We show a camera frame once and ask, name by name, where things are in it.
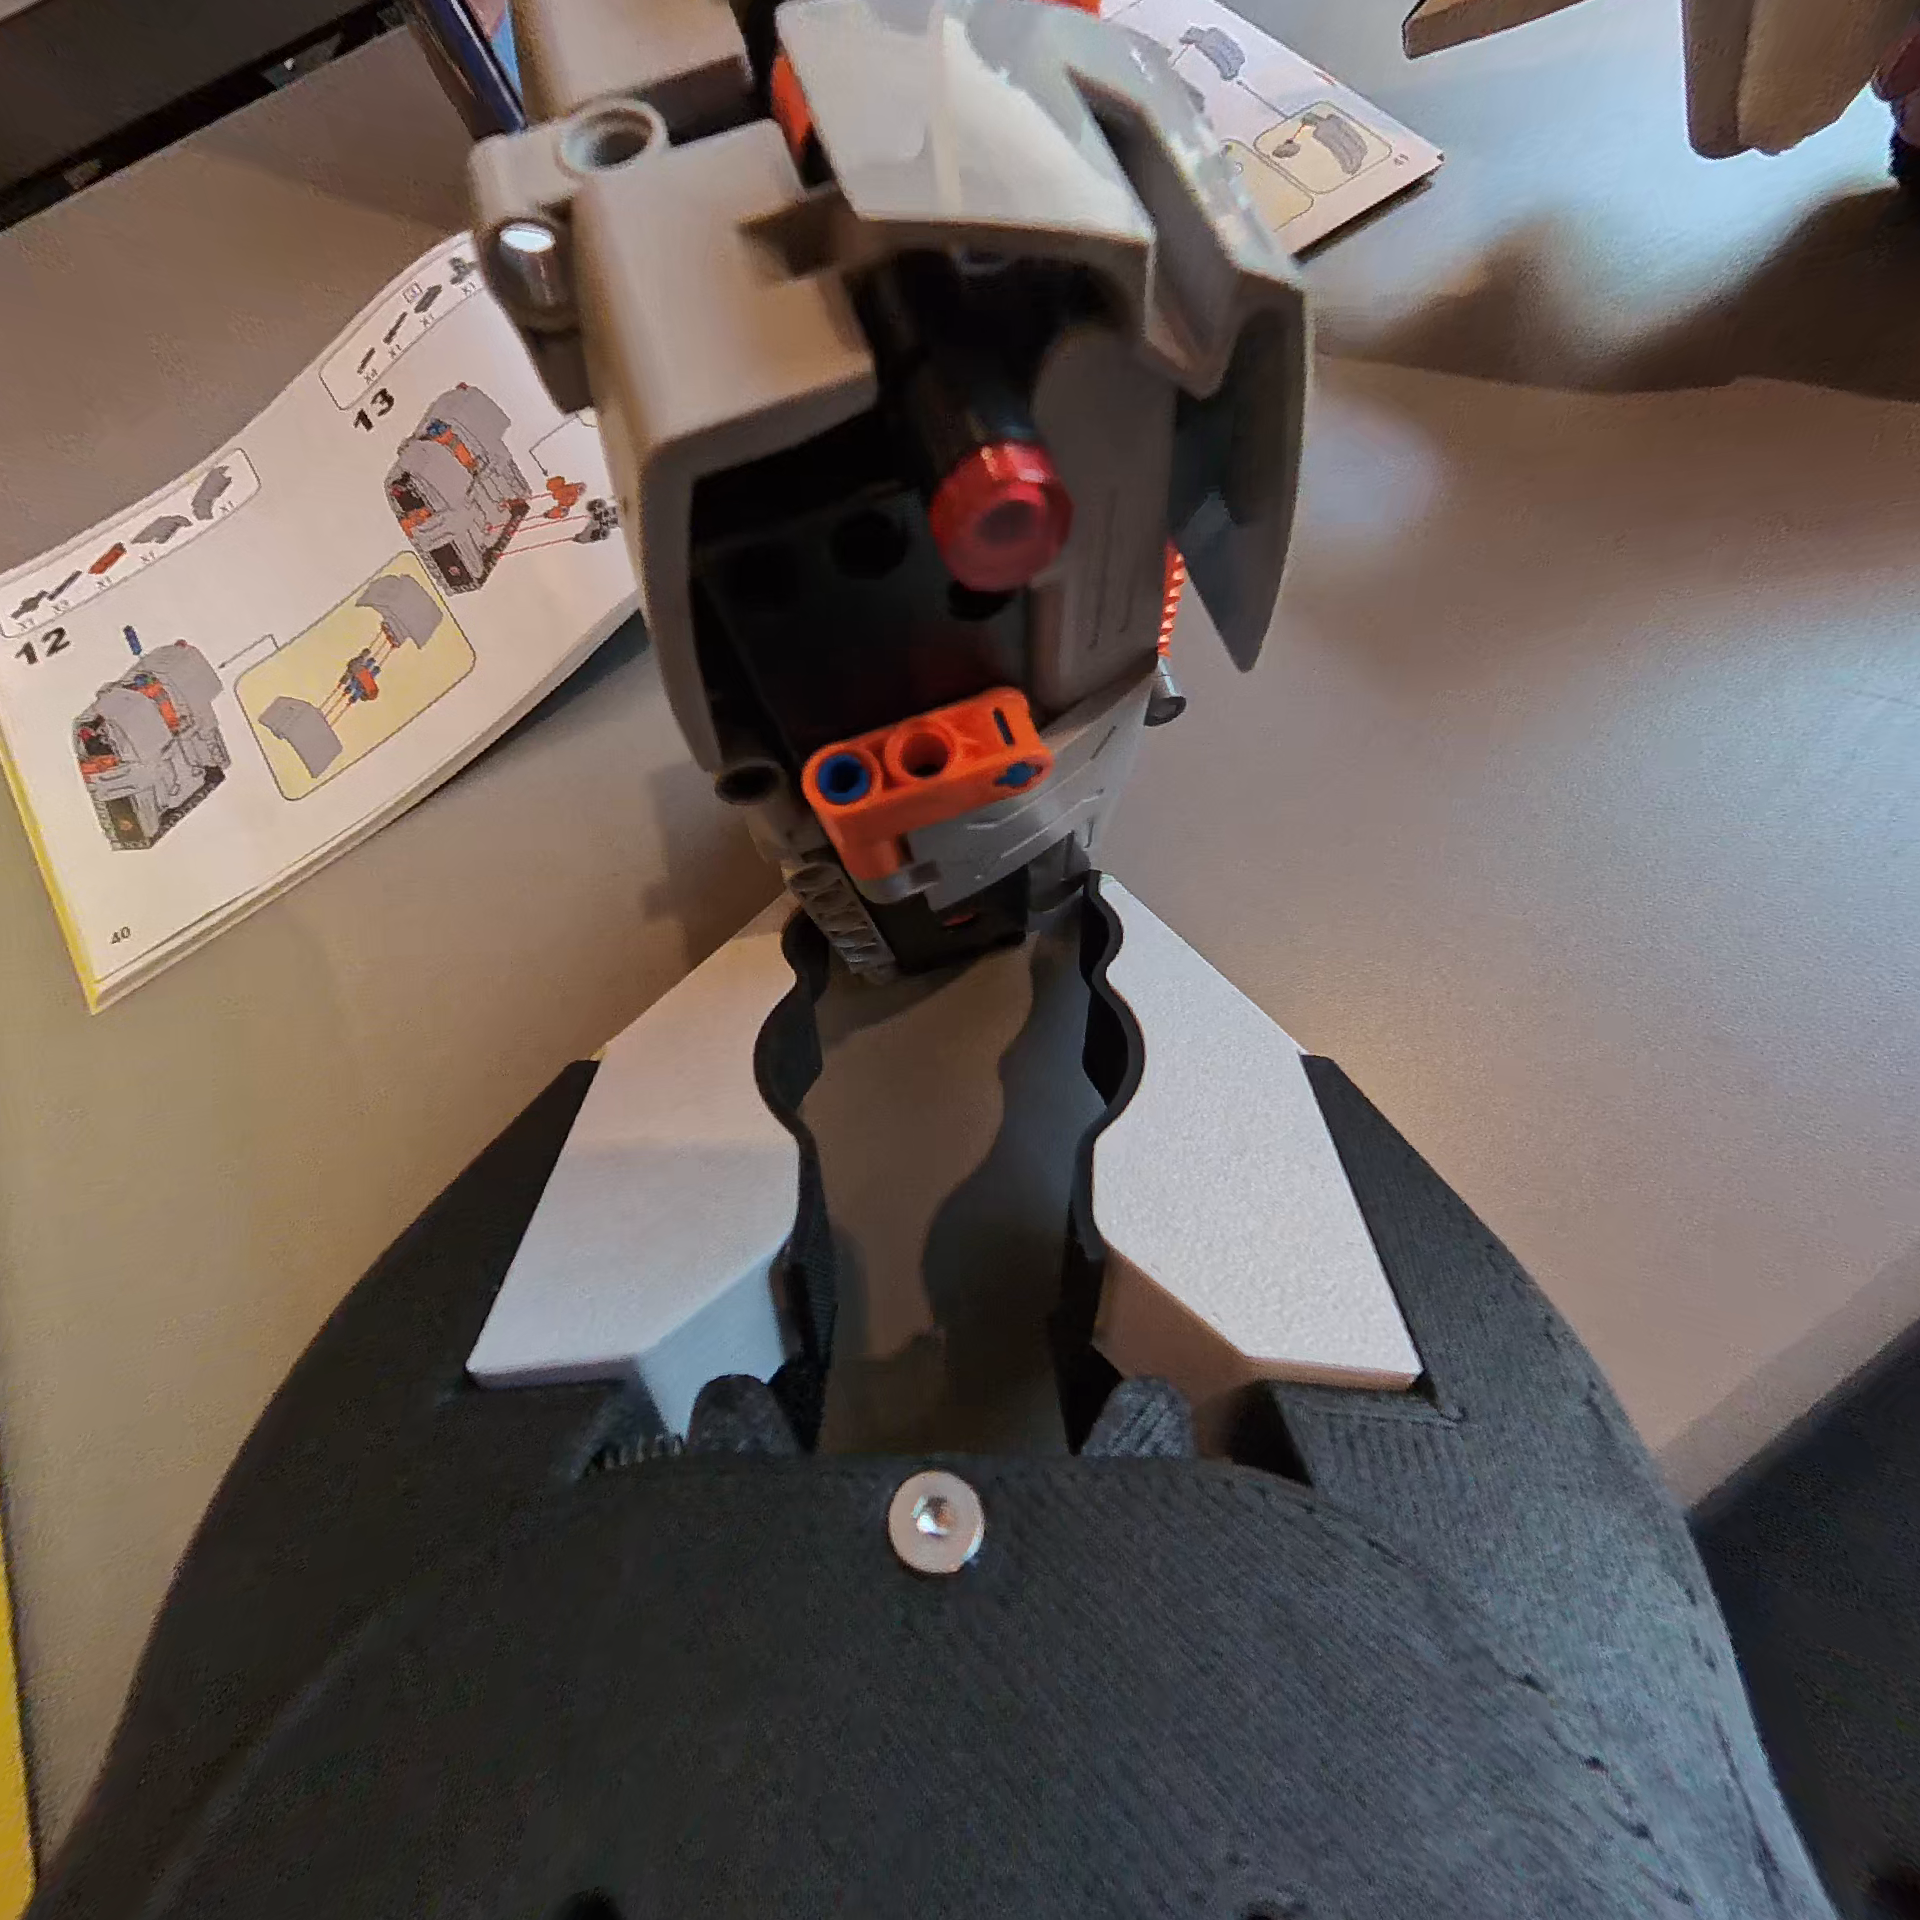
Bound grey orange toy robot model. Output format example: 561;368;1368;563
469;0;1316;984

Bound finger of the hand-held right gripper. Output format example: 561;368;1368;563
1400;0;1593;63

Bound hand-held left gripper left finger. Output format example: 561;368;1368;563
464;914;828;1448

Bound grey desk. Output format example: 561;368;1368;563
0;0;1920;1649

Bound person's black shirt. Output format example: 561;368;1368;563
1686;1333;1920;1920

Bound open white instruction booklet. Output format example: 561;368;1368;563
0;0;1446;1015

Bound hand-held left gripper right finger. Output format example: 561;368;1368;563
1057;871;1428;1448

